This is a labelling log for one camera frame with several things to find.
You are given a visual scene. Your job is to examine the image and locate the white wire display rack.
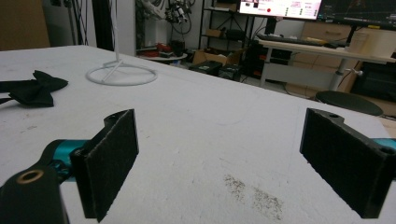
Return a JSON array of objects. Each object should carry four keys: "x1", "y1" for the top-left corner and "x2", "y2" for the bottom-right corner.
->
[{"x1": 85, "y1": 0, "x2": 159, "y2": 87}]

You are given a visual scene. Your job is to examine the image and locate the computer monitor with white screen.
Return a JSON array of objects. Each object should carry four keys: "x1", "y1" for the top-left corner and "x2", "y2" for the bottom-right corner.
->
[{"x1": 238, "y1": 0, "x2": 323, "y2": 21}]

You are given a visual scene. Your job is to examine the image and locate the black case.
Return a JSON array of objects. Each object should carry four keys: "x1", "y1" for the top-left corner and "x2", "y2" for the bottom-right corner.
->
[
  {"x1": 190, "y1": 60, "x2": 224, "y2": 77},
  {"x1": 219, "y1": 63, "x2": 243, "y2": 82}
]

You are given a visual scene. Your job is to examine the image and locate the brown board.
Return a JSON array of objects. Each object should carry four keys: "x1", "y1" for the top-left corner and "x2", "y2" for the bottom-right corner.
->
[{"x1": 0, "y1": 0, "x2": 51, "y2": 52}]

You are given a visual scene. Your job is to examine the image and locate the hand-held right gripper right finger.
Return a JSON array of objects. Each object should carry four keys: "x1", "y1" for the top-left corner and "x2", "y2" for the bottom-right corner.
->
[{"x1": 299, "y1": 107, "x2": 396, "y2": 219}]

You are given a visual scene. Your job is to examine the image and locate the black keyboard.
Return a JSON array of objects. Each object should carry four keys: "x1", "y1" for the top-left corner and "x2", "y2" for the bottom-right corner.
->
[{"x1": 256, "y1": 33, "x2": 316, "y2": 48}]

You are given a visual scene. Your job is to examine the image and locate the black round stool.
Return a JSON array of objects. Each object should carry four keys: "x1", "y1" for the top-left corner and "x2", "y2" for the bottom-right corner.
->
[{"x1": 315, "y1": 90, "x2": 385, "y2": 117}]

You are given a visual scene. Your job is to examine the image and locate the white foam mat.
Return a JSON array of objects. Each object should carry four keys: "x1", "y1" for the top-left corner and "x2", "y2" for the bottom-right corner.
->
[{"x1": 0, "y1": 45, "x2": 396, "y2": 224}]

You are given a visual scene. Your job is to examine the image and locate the white box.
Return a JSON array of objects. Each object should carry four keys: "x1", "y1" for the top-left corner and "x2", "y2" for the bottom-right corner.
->
[{"x1": 346, "y1": 27, "x2": 396, "y2": 59}]

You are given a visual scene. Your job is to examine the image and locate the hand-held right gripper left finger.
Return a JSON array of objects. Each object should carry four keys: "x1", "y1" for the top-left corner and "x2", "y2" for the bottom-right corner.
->
[{"x1": 69, "y1": 108, "x2": 140, "y2": 223}]

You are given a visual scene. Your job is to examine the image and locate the open cardboard box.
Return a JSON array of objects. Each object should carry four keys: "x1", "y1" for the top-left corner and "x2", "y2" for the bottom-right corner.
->
[{"x1": 191, "y1": 48, "x2": 247, "y2": 67}]

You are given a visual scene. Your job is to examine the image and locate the black metal shelf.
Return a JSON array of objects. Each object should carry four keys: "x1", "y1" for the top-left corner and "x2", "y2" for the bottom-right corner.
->
[{"x1": 199, "y1": 0, "x2": 250, "y2": 50}]

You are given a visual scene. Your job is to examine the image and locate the round white side table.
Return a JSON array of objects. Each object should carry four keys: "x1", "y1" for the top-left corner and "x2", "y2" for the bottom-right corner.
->
[{"x1": 138, "y1": 52, "x2": 189, "y2": 63}]

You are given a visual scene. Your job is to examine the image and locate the computer monitor with dark screen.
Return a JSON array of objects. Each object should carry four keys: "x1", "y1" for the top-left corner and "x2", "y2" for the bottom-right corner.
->
[{"x1": 317, "y1": 0, "x2": 396, "y2": 31}]

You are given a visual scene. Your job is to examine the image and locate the white office desk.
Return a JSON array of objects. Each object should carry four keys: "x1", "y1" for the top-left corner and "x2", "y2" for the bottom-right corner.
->
[{"x1": 258, "y1": 38, "x2": 396, "y2": 91}]

